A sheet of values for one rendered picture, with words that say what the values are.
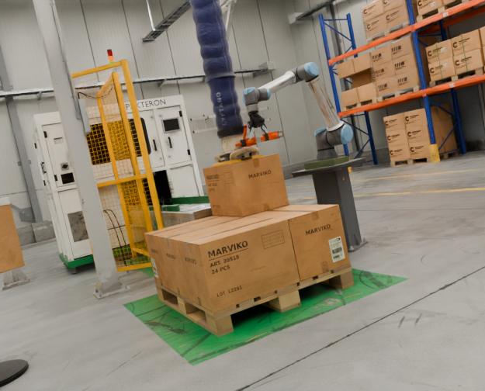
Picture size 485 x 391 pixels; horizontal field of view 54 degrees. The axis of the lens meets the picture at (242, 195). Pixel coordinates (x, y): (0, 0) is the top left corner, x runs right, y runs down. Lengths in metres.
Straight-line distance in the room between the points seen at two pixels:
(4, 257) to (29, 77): 10.17
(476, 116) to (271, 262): 9.77
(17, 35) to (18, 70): 0.84
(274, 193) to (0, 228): 1.85
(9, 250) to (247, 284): 1.35
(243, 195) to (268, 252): 0.71
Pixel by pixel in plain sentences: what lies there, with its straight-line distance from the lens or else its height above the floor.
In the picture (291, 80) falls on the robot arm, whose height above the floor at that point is 1.49.
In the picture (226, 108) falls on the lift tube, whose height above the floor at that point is 1.36.
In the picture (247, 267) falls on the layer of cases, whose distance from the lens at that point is 2.83.
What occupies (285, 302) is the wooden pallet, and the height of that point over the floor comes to 0.05.
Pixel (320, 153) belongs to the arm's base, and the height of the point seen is 0.87.
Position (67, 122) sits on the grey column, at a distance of 4.54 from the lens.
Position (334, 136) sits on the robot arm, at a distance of 4.07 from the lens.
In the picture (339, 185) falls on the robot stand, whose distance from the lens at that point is 4.13.
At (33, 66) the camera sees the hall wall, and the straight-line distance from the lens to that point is 13.00.
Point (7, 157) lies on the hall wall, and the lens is 12.51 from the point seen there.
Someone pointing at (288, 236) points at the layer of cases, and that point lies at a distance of 2.95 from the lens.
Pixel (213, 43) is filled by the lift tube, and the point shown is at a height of 1.85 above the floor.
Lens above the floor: 0.97
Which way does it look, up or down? 4 degrees down
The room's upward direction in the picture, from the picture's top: 12 degrees counter-clockwise
